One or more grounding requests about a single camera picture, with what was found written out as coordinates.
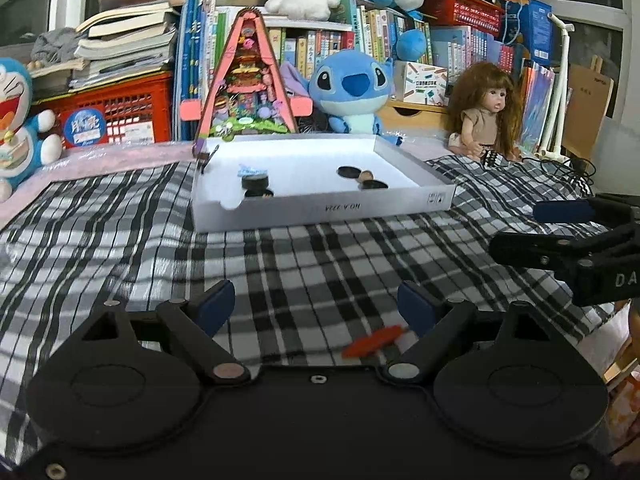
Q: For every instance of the wooden drawer box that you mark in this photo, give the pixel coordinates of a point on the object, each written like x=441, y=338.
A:
x=411, y=119

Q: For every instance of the Doraemon plush toy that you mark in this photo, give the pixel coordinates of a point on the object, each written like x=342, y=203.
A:
x=27, y=142

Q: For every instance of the red plastic crate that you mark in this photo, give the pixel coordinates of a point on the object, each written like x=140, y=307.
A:
x=133, y=110

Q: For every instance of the white pencil pattern box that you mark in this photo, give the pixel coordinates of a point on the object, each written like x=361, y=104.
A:
x=419, y=83

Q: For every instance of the row of books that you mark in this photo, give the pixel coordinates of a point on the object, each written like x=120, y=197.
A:
x=355, y=24

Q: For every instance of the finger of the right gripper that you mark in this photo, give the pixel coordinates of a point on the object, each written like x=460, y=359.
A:
x=563, y=255
x=606, y=211

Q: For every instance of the white lamp stand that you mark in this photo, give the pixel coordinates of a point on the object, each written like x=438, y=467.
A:
x=550, y=144

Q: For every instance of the white shallow cardboard box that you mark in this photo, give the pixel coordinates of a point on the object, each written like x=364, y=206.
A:
x=313, y=178

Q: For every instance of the stack of books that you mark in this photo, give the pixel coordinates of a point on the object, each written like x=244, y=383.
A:
x=122, y=37

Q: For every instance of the brown haired doll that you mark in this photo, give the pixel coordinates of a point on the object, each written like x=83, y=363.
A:
x=484, y=114

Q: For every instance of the blue paper bag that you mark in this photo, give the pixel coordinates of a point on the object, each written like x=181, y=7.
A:
x=527, y=22

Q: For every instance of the red basket on shelf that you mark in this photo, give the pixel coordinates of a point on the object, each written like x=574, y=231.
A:
x=479, y=14

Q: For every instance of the black round lid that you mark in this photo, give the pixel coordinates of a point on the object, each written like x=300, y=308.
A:
x=259, y=192

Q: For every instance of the black white plaid cloth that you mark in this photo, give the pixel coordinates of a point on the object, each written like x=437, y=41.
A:
x=302, y=293

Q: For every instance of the pink triangular diorama house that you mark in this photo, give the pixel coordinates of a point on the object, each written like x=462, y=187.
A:
x=246, y=94

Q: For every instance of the binder clip on box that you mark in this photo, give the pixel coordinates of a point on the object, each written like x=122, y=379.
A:
x=204, y=157

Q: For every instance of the brown walnut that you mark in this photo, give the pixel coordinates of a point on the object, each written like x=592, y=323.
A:
x=364, y=176

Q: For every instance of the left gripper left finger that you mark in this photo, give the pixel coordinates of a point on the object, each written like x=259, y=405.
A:
x=191, y=325

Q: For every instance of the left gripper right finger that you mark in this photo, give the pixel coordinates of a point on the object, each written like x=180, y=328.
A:
x=438, y=325

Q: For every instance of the brown cardboard board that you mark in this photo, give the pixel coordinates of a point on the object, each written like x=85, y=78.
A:
x=588, y=104

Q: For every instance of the Stitch plush toy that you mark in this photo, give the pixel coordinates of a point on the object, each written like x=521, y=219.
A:
x=347, y=90

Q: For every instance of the blue hair clip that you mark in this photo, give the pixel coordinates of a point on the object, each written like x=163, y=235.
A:
x=249, y=171

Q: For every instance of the black round puck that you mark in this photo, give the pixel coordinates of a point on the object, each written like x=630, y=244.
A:
x=255, y=182

